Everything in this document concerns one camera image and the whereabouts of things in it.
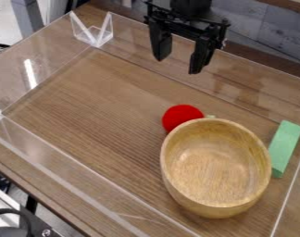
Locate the clear acrylic tray enclosure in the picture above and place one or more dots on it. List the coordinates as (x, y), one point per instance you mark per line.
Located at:
(81, 131)

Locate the wooden bowl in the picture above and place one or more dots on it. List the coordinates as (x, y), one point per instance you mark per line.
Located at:
(216, 167)

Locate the red plush tomato fruit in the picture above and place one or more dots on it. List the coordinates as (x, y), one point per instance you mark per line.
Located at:
(180, 114)

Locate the grey table leg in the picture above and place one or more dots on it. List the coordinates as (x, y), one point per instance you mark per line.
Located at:
(29, 16)

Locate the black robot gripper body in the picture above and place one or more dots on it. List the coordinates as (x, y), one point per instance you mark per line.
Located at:
(191, 19)

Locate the black metal clamp bracket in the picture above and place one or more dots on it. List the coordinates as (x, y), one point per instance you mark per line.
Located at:
(41, 229)

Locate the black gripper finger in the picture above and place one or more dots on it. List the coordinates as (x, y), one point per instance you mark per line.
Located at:
(203, 53)
(161, 39)

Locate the green rectangular block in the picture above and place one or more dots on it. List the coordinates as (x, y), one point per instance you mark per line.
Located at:
(283, 145)

